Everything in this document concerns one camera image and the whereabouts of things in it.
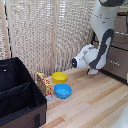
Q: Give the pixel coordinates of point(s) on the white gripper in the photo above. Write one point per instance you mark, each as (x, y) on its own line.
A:
(92, 71)

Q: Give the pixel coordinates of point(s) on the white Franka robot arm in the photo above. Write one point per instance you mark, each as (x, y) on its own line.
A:
(103, 30)

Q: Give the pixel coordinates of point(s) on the brown drawer cabinet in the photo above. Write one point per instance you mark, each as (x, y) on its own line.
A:
(118, 50)

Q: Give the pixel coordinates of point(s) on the yellow plastic bowl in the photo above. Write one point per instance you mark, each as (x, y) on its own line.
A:
(59, 77)

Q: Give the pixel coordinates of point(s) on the blue plastic bowl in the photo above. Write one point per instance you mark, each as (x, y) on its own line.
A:
(62, 90)

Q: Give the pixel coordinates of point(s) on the colourful patterned snack box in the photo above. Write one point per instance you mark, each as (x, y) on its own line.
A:
(44, 85)

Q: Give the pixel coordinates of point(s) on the beige bamboo screen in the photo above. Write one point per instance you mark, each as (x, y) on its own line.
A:
(33, 33)

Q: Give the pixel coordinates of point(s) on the black fabric storage box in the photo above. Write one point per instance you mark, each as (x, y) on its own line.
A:
(18, 93)

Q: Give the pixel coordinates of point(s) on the wooden screen post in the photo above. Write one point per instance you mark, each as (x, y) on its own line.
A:
(54, 35)

